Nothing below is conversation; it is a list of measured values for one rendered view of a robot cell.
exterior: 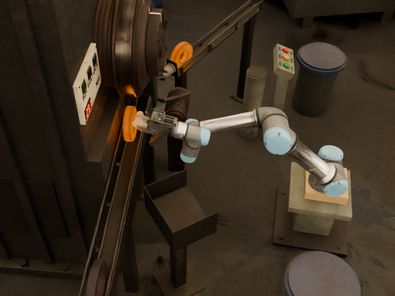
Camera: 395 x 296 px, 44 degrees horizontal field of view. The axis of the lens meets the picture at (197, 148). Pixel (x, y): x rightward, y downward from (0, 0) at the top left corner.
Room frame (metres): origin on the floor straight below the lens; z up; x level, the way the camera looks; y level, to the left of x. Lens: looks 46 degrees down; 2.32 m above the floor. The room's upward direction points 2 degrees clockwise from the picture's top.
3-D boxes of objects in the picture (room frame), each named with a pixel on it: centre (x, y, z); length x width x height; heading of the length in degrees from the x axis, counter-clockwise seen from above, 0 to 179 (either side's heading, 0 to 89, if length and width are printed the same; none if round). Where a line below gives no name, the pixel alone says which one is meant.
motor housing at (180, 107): (2.08, 0.12, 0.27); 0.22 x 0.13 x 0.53; 176
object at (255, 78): (2.36, -0.34, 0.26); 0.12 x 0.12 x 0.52
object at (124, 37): (1.76, 0.28, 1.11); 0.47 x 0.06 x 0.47; 176
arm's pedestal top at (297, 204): (1.66, -0.66, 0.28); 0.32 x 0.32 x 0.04; 81
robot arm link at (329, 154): (1.66, -0.66, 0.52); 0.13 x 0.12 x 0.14; 0
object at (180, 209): (1.23, 0.06, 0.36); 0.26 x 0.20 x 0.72; 31
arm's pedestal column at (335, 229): (1.66, -0.66, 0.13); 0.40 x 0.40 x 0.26; 81
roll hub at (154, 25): (1.75, 0.18, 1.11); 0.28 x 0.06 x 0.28; 176
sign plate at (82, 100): (1.43, 0.41, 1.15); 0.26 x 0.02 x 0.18; 176
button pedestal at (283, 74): (2.39, -0.50, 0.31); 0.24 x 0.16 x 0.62; 176
